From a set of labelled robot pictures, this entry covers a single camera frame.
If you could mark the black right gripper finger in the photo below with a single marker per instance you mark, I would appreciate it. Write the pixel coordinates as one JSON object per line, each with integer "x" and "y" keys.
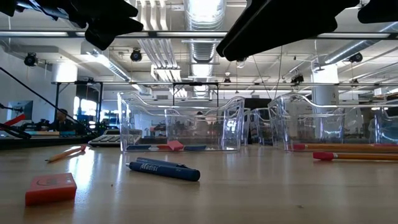
{"x": 236, "y": 23}
{"x": 286, "y": 25}

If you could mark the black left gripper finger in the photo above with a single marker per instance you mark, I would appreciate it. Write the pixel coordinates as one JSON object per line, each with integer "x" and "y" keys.
{"x": 102, "y": 9}
{"x": 115, "y": 28}

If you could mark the blue eraser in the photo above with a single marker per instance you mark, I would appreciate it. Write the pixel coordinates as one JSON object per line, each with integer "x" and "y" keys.
{"x": 196, "y": 148}
{"x": 138, "y": 147}

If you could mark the clear plastic bin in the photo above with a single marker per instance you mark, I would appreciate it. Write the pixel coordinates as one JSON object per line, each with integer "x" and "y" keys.
{"x": 295, "y": 124}
{"x": 136, "y": 124}
{"x": 259, "y": 124}
{"x": 202, "y": 111}

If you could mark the person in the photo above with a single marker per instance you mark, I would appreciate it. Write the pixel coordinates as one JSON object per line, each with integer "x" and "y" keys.
{"x": 62, "y": 119}

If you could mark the computer monitor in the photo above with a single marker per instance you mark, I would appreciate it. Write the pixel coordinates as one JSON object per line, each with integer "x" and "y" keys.
{"x": 21, "y": 110}

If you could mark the grey desk calculator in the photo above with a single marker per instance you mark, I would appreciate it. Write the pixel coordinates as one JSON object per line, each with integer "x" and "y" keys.
{"x": 102, "y": 140}

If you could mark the red and black clamp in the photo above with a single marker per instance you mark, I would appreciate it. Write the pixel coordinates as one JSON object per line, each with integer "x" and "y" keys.
{"x": 12, "y": 120}

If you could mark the dark blue crayon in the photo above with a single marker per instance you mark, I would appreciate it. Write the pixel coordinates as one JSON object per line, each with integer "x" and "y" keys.
{"x": 164, "y": 171}
{"x": 155, "y": 161}

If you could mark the silver ventilation duct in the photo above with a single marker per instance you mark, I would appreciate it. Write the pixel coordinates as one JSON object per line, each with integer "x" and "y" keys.
{"x": 203, "y": 31}

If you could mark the black ceiling camera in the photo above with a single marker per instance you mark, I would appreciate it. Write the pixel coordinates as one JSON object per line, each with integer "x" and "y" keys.
{"x": 136, "y": 55}
{"x": 356, "y": 58}
{"x": 30, "y": 59}
{"x": 297, "y": 79}

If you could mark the black metal frame stand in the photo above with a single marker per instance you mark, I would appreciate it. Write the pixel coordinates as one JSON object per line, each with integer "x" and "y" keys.
{"x": 57, "y": 99}
{"x": 196, "y": 83}

